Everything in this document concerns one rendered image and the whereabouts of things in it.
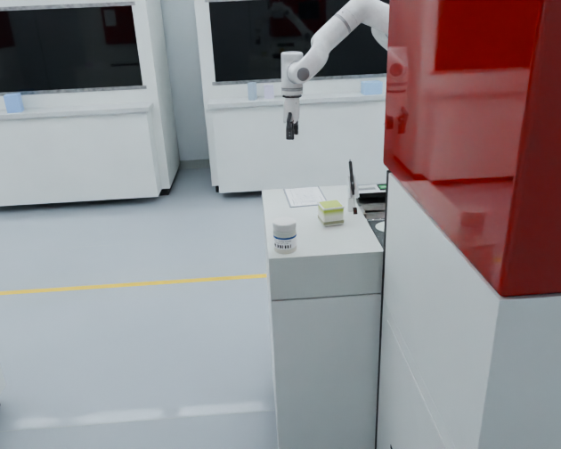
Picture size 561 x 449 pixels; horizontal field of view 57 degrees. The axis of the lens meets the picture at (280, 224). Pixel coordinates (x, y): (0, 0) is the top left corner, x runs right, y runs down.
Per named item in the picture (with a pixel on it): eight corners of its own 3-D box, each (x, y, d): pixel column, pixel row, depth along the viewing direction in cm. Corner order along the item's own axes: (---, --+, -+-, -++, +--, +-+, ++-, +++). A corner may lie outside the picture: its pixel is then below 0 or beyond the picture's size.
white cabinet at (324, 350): (533, 469, 196) (573, 281, 164) (280, 491, 192) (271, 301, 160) (467, 362, 255) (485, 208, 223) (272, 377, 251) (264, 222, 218)
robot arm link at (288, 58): (307, 88, 197) (297, 85, 205) (307, 52, 192) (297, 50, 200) (286, 89, 194) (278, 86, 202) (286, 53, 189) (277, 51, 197)
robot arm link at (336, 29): (362, 34, 190) (303, 91, 190) (343, 33, 204) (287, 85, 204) (350, 13, 186) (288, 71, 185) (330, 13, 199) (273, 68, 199)
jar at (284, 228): (297, 253, 156) (296, 224, 152) (274, 255, 156) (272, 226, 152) (296, 243, 162) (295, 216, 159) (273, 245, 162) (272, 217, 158)
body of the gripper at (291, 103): (285, 91, 206) (285, 118, 210) (280, 94, 197) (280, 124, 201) (304, 91, 204) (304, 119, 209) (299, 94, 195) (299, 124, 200)
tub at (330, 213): (345, 224, 174) (345, 206, 172) (323, 227, 173) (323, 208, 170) (337, 216, 181) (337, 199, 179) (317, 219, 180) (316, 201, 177)
